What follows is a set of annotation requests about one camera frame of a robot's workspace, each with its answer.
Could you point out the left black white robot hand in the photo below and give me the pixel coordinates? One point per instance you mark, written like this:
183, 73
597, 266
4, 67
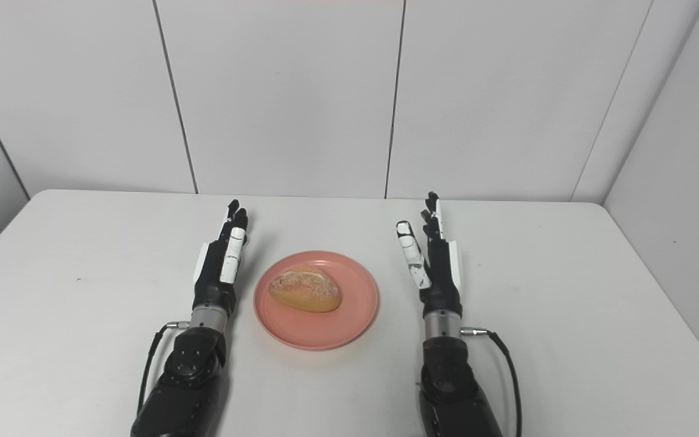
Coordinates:
211, 279

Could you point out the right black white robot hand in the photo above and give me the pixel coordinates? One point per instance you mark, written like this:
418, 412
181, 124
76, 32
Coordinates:
440, 279

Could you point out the pink round plate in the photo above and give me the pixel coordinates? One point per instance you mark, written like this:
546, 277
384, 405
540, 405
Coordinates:
355, 303

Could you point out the golden bread roll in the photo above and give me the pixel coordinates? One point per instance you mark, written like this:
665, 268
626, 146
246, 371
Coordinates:
304, 290

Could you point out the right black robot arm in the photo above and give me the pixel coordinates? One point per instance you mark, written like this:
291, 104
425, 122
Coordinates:
452, 388

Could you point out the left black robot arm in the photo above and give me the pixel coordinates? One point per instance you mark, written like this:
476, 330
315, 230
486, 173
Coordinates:
189, 382

